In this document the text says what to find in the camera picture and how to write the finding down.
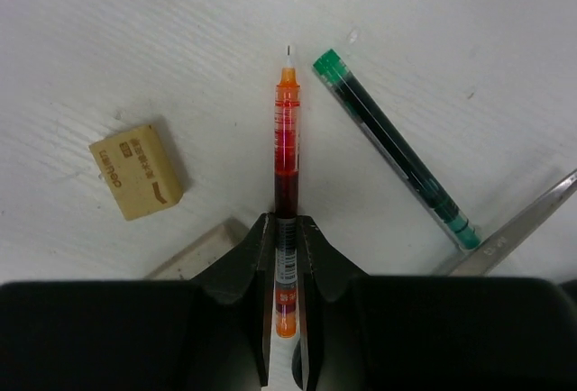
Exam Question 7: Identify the black handled scissors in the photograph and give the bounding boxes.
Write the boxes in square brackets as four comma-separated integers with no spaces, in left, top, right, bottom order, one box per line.
[433,169,576,277]

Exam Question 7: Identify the tan small eraser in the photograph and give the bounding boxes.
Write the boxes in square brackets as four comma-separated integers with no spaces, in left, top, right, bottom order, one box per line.
[89,124,184,221]

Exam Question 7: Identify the green pen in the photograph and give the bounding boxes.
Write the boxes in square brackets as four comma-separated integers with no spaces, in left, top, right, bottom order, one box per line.
[313,50,481,250]

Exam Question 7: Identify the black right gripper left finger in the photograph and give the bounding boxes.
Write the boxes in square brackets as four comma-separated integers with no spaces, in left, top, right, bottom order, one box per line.
[1,214,275,390]

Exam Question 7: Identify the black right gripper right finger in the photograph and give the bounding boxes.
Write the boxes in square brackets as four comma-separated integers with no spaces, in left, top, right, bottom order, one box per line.
[297,216,576,390]

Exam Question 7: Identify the orange red pen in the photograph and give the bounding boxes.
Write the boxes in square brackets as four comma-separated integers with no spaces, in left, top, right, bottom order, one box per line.
[274,47,300,338]

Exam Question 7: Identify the beige long eraser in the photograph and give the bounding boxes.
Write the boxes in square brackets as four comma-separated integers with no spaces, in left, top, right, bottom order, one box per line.
[144,218,250,280]

